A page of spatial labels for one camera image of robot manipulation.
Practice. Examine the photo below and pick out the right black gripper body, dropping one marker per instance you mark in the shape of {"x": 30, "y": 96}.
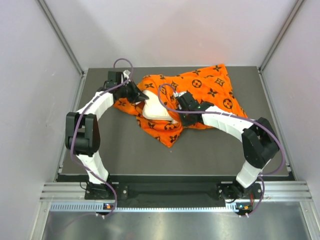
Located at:
{"x": 186, "y": 119}

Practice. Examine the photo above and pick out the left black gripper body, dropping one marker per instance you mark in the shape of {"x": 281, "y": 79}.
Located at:
{"x": 128, "y": 90}

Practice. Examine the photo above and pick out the white pillow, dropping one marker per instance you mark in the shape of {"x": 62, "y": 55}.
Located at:
{"x": 153, "y": 109}

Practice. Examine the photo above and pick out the orange patterned pillowcase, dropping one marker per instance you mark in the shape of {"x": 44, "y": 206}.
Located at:
{"x": 209, "y": 84}

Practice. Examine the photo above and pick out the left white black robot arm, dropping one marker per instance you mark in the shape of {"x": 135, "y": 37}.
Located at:
{"x": 82, "y": 134}

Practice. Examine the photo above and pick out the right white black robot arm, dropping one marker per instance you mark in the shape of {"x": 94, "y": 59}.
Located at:
{"x": 257, "y": 138}

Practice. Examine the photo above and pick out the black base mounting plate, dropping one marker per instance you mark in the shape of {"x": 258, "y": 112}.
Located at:
{"x": 175, "y": 190}

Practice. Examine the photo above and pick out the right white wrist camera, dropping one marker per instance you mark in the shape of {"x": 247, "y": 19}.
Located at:
{"x": 178, "y": 94}

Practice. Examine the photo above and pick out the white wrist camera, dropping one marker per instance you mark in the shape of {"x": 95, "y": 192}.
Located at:
{"x": 178, "y": 94}
{"x": 126, "y": 75}

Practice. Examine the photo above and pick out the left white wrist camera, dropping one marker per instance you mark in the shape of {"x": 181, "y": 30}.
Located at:
{"x": 126, "y": 75}

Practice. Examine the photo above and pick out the grey slotted cable duct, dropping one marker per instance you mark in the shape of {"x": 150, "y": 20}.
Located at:
{"x": 105, "y": 207}

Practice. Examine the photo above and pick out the left aluminium corner post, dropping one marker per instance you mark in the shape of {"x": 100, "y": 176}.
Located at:
{"x": 60, "y": 35}

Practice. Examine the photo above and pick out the aluminium corner post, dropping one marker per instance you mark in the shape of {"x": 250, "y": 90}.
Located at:
{"x": 298, "y": 4}
{"x": 60, "y": 35}

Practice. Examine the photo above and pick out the aluminium frame rail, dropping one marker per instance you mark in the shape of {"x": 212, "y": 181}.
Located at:
{"x": 274, "y": 191}

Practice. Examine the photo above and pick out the right aluminium corner post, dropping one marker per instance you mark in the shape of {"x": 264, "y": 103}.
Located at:
{"x": 298, "y": 4}

